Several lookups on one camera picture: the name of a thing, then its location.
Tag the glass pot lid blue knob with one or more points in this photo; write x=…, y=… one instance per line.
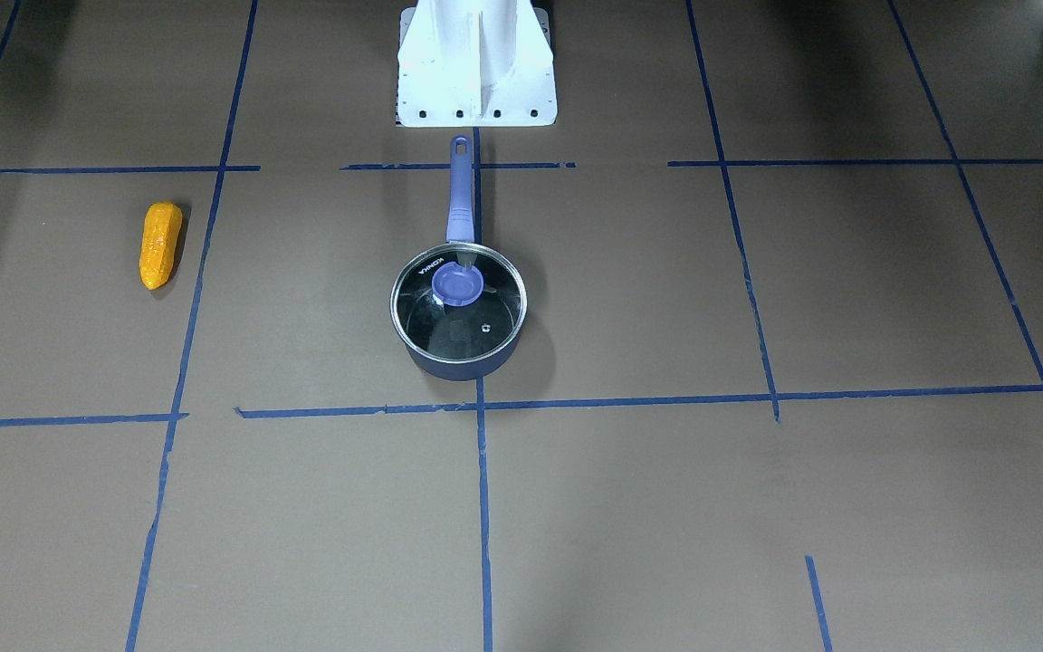
x=459, y=304

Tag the yellow corn cob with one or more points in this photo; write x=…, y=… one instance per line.
x=161, y=228

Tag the dark blue saucepan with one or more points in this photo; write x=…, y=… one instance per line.
x=459, y=226

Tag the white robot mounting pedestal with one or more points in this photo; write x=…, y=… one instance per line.
x=484, y=64

